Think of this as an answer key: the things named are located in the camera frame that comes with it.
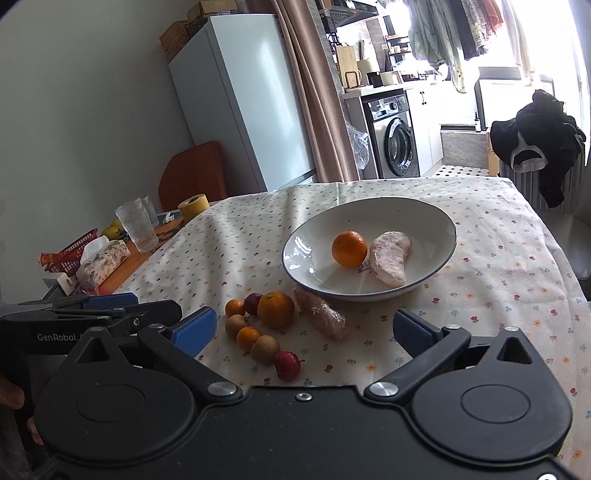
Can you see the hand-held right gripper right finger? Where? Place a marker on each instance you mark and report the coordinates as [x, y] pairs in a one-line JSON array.
[[411, 330]]

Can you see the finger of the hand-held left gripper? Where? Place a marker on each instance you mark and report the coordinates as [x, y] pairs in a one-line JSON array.
[[152, 314], [111, 302]]

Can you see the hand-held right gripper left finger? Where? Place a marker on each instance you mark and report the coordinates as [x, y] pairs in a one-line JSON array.
[[198, 330]]

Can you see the brown kiwi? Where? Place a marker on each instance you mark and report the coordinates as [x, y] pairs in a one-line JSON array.
[[265, 349], [235, 325]]

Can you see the small orange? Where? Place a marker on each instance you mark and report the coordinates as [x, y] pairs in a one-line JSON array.
[[248, 338], [234, 308]]

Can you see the dark red plum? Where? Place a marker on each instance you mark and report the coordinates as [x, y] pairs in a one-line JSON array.
[[252, 302]]

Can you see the large round orange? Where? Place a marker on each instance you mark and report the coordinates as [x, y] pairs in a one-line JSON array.
[[275, 310]]

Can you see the plastic pomelo piece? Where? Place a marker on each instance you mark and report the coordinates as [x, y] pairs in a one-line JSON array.
[[321, 314]]

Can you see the bright red small apple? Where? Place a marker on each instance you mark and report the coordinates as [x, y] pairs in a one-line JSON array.
[[287, 365]]

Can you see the white ceramic bowl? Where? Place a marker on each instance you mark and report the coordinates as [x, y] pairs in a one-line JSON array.
[[392, 217]]

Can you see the person's left hand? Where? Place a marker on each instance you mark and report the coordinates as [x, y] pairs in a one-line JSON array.
[[11, 394]]

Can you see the floral tissue pack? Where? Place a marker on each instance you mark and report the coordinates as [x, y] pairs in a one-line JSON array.
[[104, 263]]

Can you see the white plastic box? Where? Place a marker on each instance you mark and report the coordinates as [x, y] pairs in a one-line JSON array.
[[59, 282]]

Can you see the red plastic basket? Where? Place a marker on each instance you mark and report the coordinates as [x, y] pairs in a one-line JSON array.
[[74, 251]]

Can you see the yellow green fruit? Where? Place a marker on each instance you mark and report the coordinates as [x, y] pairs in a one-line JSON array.
[[111, 230]]

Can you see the red snack packet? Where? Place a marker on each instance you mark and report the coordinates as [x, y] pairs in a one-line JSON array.
[[51, 259]]

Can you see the peeled pomelo piece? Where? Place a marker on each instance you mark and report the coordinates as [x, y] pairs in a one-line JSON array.
[[388, 258]]

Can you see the large textured glass cup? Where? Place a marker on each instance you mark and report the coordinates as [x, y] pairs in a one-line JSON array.
[[137, 228]]

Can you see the floral tablecloth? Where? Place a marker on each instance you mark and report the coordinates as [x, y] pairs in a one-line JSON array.
[[485, 300]]

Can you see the small textured glass cup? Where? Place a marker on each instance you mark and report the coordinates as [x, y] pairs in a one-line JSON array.
[[151, 210]]

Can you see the bumpy orange mandarin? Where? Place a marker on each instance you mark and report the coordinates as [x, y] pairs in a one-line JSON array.
[[349, 249]]

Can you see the yellow tape roll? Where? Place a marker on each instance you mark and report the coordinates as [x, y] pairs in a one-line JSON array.
[[194, 207]]

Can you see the brown wooden chair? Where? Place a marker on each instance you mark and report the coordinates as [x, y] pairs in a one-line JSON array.
[[194, 175]]

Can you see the striped chair cover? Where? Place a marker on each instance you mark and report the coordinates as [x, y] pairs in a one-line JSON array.
[[526, 184]]

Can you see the clear plastic bag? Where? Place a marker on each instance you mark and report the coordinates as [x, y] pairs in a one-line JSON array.
[[361, 145]]

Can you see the cardboard box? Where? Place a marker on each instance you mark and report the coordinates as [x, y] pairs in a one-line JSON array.
[[493, 157]]

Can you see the silver washing machine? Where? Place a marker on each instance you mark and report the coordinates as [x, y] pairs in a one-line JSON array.
[[395, 138]]

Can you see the white kitchen cabinet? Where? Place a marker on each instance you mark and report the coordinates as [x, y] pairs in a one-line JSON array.
[[425, 129]]

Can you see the white refrigerator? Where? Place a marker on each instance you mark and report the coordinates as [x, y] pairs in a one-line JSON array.
[[240, 101]]

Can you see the pink curtain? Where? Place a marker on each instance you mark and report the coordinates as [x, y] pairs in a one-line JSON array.
[[318, 115]]

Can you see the black clothes pile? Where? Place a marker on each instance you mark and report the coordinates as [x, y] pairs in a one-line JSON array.
[[545, 134]]

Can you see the cream container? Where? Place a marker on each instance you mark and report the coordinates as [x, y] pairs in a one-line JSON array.
[[388, 77]]

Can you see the white kitchen pot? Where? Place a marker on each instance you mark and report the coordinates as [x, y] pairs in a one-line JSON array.
[[364, 67]]

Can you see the wicker basket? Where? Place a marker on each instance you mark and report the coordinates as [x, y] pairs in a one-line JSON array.
[[174, 39]]

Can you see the wooden cutting board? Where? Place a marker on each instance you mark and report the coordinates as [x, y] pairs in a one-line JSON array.
[[346, 60]]

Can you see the hanging pale green shirt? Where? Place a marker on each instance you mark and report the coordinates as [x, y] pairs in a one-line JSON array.
[[434, 41]]

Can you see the hanging floral garment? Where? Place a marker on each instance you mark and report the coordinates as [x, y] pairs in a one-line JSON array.
[[475, 27]]

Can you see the cardboard boxes on refrigerator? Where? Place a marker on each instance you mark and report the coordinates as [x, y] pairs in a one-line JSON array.
[[217, 9]]

